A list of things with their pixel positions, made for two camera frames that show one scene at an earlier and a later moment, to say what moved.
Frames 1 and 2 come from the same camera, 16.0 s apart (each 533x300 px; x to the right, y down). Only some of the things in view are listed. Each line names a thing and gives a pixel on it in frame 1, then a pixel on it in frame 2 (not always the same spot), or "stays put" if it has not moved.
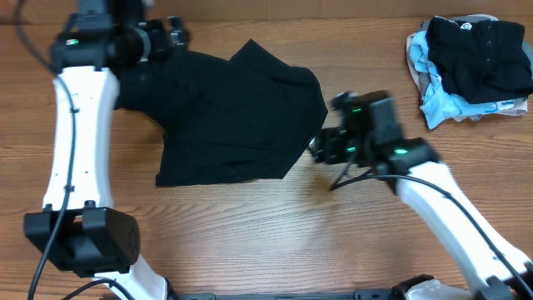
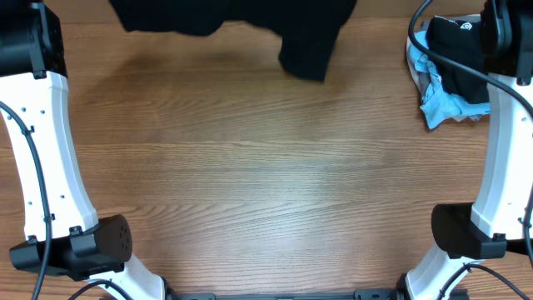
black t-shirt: [249, 119] -> [311, 28]
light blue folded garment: [440, 102] stays put
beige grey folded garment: [515, 107] stays put
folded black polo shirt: [480, 61] stays put
